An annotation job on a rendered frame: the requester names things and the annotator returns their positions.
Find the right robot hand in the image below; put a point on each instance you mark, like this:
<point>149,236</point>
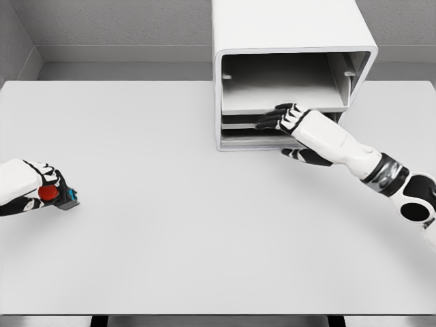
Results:
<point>316,133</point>

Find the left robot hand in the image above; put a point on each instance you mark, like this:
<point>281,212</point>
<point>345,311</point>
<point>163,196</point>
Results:
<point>18,180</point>

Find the white cabinet drawer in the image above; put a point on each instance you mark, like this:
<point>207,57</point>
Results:
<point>252,139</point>
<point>238,120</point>

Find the red-knob grey load switch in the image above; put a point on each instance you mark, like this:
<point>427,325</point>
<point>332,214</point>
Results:
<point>70,201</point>

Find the white multi-storey storage cabinet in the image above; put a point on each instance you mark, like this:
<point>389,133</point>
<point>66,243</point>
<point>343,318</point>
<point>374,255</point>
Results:
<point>286,24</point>

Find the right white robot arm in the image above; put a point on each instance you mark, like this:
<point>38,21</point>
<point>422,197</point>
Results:
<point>385,172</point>

